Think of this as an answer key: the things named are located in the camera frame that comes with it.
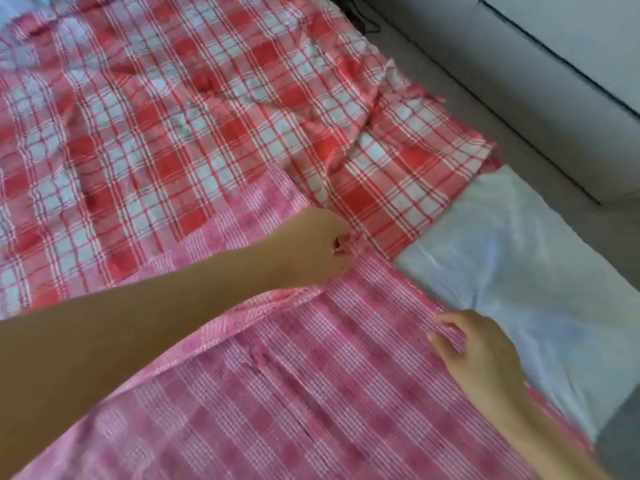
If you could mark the person's left hand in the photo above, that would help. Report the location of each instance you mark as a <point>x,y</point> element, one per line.
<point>310,250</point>

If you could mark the person's right hand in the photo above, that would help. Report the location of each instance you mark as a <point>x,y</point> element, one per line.
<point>485,365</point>

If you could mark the pink gingham sheet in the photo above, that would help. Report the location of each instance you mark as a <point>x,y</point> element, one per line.
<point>330,395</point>

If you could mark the red white plaid cloth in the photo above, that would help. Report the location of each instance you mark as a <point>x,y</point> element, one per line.
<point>170,125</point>

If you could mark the person's left forearm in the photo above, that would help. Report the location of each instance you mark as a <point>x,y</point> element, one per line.
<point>120,355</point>

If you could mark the white bed sheet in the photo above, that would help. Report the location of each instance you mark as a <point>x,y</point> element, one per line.
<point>540,275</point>

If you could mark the white wardrobe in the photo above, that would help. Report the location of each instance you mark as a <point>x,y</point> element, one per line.
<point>520,75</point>

